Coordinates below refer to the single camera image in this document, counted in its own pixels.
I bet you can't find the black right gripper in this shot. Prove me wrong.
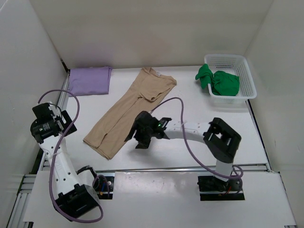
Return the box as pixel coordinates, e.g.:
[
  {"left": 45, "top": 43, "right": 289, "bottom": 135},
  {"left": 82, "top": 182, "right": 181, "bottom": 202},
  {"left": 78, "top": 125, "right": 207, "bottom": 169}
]
[{"left": 125, "top": 121, "right": 153, "bottom": 149}]

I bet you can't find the beige t-shirt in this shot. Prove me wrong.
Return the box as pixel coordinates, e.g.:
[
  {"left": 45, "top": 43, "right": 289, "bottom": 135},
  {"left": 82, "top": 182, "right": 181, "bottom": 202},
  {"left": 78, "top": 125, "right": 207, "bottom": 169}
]
[{"left": 83, "top": 67, "right": 177, "bottom": 160}]

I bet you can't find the purple t-shirt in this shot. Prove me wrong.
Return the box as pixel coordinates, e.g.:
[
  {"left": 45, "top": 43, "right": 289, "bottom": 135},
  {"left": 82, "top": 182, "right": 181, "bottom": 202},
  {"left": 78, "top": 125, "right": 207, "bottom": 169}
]
[{"left": 68, "top": 66, "right": 112, "bottom": 96}]

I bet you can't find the green t-shirt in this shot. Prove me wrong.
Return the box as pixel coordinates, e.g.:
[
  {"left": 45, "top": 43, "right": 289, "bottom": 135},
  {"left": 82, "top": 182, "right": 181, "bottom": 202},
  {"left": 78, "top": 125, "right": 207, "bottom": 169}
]
[{"left": 195, "top": 64, "right": 240, "bottom": 96}]

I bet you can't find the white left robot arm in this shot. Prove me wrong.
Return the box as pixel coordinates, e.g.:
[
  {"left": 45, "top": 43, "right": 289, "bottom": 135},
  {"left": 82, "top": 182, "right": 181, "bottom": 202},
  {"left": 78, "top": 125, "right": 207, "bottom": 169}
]
[{"left": 30, "top": 102, "right": 100, "bottom": 221}]

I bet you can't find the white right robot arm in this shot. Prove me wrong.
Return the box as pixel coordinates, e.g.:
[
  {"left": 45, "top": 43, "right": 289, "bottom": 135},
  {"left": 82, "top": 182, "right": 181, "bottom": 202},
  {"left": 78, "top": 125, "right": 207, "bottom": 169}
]
[{"left": 125, "top": 111, "right": 243, "bottom": 191}]

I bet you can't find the white plastic basket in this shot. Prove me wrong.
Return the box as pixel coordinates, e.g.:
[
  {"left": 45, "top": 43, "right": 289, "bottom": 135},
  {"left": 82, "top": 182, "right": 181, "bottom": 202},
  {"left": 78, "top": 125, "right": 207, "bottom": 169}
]
[{"left": 203, "top": 54, "right": 258, "bottom": 105}]

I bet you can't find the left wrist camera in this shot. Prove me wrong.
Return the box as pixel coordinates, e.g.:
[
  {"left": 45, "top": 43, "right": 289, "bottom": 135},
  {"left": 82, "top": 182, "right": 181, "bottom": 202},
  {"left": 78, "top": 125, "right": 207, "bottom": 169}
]
[{"left": 32, "top": 103, "right": 58, "bottom": 122}]

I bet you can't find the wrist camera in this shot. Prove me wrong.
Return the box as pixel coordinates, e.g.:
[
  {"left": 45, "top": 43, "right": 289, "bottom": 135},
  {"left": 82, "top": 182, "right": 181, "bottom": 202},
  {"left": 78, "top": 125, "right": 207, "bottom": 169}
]
[
  {"left": 158, "top": 117, "right": 172, "bottom": 129},
  {"left": 32, "top": 103, "right": 58, "bottom": 122}
]

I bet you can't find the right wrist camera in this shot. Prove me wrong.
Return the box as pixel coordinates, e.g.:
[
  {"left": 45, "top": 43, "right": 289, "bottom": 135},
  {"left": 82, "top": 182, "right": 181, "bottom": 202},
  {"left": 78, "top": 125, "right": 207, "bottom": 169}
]
[{"left": 158, "top": 117, "right": 172, "bottom": 129}]

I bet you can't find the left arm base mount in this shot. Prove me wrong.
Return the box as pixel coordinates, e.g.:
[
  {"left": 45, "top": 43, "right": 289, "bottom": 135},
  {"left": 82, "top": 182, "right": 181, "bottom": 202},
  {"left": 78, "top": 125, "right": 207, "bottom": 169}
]
[{"left": 94, "top": 172, "right": 115, "bottom": 200}]

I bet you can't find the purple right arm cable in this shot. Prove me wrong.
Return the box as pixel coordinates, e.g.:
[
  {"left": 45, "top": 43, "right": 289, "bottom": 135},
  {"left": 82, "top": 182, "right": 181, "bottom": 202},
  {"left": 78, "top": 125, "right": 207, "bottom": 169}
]
[{"left": 149, "top": 97, "right": 244, "bottom": 180}]

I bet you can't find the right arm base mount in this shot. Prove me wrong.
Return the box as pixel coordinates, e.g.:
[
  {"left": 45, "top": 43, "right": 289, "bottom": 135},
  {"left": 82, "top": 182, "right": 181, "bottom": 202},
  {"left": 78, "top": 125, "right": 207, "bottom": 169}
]
[{"left": 197, "top": 175, "right": 245, "bottom": 201}]

